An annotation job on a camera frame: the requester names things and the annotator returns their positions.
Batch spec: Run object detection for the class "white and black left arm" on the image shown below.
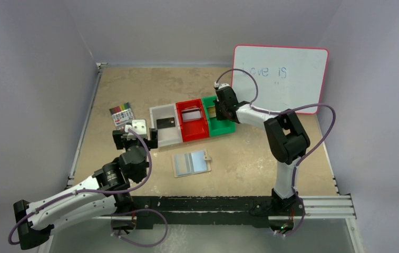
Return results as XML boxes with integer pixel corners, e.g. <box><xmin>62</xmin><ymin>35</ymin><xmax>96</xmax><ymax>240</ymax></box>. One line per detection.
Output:
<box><xmin>8</xmin><ymin>120</ymin><xmax>158</xmax><ymax>250</ymax></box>

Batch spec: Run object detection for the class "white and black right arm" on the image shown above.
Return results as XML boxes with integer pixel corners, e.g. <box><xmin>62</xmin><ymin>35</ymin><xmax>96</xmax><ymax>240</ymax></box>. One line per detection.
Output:
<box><xmin>213</xmin><ymin>85</ymin><xmax>310</xmax><ymax>208</ymax></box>

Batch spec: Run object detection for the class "gold card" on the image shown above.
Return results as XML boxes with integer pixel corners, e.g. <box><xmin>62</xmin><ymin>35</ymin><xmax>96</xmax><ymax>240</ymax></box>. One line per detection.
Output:
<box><xmin>207</xmin><ymin>107</ymin><xmax>217</xmax><ymax>119</ymax></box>

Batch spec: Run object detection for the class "black card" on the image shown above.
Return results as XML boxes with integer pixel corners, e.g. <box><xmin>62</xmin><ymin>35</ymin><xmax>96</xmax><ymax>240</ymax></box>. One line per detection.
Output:
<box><xmin>156</xmin><ymin>117</ymin><xmax>176</xmax><ymax>129</ymax></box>

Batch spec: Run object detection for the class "white card with stripe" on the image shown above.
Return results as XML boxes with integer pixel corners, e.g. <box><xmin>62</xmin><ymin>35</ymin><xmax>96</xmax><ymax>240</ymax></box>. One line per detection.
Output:
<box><xmin>181</xmin><ymin>108</ymin><xmax>202</xmax><ymax>122</ymax></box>

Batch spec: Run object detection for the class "white plastic bin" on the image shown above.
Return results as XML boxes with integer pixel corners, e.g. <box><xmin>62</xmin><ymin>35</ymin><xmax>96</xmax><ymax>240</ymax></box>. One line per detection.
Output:
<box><xmin>149</xmin><ymin>103</ymin><xmax>182</xmax><ymax>147</ymax></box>

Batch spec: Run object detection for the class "green plastic bin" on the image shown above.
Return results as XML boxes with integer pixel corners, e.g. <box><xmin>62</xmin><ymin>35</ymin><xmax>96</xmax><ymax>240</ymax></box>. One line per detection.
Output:
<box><xmin>201</xmin><ymin>96</ymin><xmax>236</xmax><ymax>137</ymax></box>

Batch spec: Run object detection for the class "pack of coloured markers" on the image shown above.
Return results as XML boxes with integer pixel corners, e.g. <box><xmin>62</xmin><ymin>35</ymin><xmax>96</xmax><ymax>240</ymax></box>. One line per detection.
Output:
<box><xmin>109</xmin><ymin>102</ymin><xmax>134</xmax><ymax>130</ymax></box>

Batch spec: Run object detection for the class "red plastic bin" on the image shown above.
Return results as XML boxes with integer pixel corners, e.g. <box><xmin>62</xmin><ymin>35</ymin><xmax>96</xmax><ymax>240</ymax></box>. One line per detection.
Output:
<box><xmin>176</xmin><ymin>99</ymin><xmax>209</xmax><ymax>142</ymax></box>

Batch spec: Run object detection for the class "pink framed whiteboard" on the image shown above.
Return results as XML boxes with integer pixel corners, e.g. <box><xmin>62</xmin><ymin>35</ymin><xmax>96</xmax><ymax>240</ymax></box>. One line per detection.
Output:
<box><xmin>231</xmin><ymin>45</ymin><xmax>329</xmax><ymax>111</ymax></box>

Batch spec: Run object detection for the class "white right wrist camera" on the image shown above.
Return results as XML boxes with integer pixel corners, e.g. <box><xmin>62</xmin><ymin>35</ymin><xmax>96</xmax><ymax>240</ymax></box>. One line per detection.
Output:
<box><xmin>213</xmin><ymin>82</ymin><xmax>231</xmax><ymax>91</ymax></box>

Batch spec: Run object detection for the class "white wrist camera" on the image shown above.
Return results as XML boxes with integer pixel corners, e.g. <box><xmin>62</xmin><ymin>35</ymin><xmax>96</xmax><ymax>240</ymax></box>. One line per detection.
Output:
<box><xmin>213</xmin><ymin>82</ymin><xmax>231</xmax><ymax>91</ymax></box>
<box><xmin>124</xmin><ymin>119</ymin><xmax>148</xmax><ymax>139</ymax></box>

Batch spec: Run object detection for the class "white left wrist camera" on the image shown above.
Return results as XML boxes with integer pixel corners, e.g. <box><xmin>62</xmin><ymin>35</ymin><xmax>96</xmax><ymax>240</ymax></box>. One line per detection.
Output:
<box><xmin>124</xmin><ymin>119</ymin><xmax>148</xmax><ymax>139</ymax></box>

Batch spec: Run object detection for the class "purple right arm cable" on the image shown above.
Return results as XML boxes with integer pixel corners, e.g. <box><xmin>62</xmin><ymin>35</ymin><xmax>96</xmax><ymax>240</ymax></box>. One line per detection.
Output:
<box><xmin>215</xmin><ymin>68</ymin><xmax>337</xmax><ymax>196</ymax></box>

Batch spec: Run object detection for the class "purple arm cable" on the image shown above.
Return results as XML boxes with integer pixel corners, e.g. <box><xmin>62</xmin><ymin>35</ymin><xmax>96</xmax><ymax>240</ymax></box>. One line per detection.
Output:
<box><xmin>215</xmin><ymin>68</ymin><xmax>337</xmax><ymax>196</ymax></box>
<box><xmin>7</xmin><ymin>128</ymin><xmax>152</xmax><ymax>246</ymax></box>

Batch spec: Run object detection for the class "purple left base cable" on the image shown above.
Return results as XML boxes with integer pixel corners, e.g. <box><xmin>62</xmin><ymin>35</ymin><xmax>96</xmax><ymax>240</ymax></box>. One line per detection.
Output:
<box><xmin>110</xmin><ymin>208</ymin><xmax>168</xmax><ymax>247</ymax></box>

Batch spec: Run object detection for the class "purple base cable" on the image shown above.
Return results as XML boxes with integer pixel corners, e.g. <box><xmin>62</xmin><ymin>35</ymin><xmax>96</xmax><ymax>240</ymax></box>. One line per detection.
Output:
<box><xmin>273</xmin><ymin>199</ymin><xmax>306</xmax><ymax>238</ymax></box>
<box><xmin>110</xmin><ymin>208</ymin><xmax>168</xmax><ymax>247</ymax></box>

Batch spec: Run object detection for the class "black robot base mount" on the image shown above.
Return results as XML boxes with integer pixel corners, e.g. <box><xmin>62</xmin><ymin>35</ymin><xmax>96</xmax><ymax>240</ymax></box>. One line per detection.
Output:
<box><xmin>113</xmin><ymin>196</ymin><xmax>305</xmax><ymax>230</ymax></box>

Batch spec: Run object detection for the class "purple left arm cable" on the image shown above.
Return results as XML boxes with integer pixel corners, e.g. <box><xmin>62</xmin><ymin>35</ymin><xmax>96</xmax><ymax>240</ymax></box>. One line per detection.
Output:
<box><xmin>7</xmin><ymin>128</ymin><xmax>152</xmax><ymax>246</ymax></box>

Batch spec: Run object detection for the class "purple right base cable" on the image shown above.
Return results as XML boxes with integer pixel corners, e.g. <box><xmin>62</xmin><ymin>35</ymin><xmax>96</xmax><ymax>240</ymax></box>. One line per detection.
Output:
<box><xmin>273</xmin><ymin>199</ymin><xmax>306</xmax><ymax>238</ymax></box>

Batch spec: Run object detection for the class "aluminium frame rail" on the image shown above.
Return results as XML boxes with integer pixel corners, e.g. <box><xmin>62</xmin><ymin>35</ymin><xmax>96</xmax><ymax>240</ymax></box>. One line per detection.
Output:
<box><xmin>47</xmin><ymin>194</ymin><xmax>357</xmax><ymax>221</ymax></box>

